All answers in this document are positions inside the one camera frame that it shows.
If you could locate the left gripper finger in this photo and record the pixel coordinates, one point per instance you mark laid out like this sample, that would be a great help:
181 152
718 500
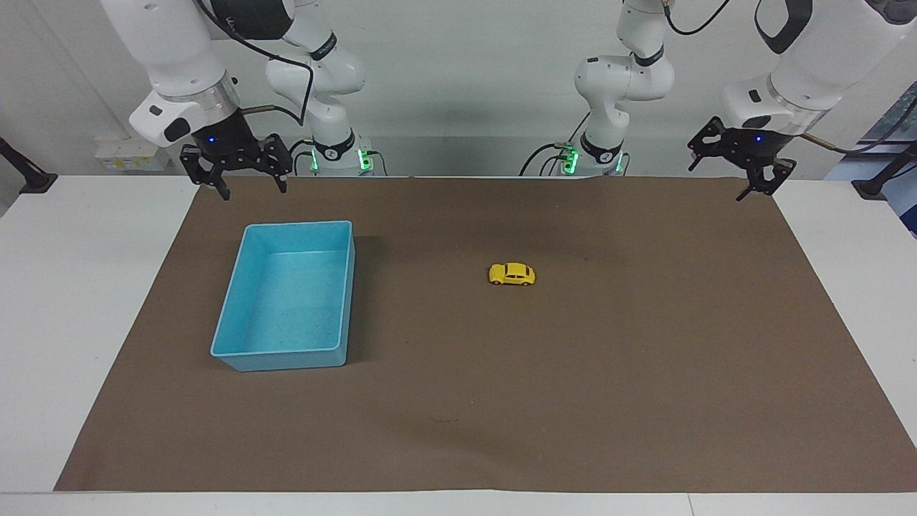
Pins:
713 140
777 175

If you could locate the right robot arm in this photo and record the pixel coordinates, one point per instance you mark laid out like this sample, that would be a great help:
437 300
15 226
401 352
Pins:
179 50

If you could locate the light blue plastic bin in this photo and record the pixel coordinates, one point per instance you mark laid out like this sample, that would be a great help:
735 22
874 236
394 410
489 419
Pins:
286 301

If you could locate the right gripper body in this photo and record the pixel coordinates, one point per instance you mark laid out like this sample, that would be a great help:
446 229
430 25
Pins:
228 147

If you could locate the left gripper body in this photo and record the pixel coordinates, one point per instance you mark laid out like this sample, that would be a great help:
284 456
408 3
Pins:
756 145

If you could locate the black stand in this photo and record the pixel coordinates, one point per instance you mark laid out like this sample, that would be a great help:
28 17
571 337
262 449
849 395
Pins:
885 175
29 175

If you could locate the white socket strip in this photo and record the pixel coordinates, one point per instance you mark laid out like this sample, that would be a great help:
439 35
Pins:
129 156

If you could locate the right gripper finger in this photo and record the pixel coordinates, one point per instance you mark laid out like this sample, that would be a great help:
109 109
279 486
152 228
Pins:
281 159
195 161

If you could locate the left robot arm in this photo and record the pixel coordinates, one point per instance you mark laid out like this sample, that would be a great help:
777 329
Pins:
824 57

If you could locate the yellow beetle toy car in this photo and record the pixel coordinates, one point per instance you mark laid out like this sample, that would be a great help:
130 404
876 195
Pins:
513 274

